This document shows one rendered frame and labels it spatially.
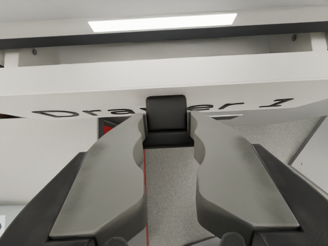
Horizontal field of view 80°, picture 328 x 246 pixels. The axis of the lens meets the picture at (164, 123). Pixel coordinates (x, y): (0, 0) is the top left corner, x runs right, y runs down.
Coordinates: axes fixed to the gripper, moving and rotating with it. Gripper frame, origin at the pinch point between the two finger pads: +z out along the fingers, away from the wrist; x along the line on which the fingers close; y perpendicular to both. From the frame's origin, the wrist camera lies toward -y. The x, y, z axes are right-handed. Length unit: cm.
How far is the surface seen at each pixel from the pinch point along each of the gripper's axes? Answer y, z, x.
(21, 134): 8.8, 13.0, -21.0
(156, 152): 59, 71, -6
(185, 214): 84, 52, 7
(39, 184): 14.6, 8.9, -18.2
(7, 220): 15.4, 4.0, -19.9
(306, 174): 68, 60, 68
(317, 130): 51, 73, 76
